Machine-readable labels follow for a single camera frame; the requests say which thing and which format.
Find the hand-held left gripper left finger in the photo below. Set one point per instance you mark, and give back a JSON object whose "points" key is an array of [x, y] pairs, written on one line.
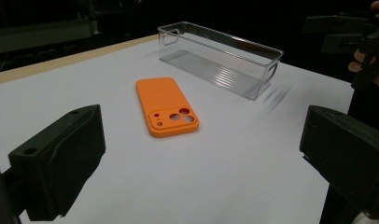
{"points": [[60, 161]]}

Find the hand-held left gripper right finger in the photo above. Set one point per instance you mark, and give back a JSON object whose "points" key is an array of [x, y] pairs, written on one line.
{"points": [[349, 155]]}

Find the orange pen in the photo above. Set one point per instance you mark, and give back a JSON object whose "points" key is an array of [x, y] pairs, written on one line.
{"points": [[161, 99]]}

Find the clear plastic container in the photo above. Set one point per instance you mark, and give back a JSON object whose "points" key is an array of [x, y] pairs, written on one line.
{"points": [[209, 67]]}

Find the white table mat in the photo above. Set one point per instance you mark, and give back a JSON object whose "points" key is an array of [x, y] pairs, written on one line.
{"points": [[209, 174]]}

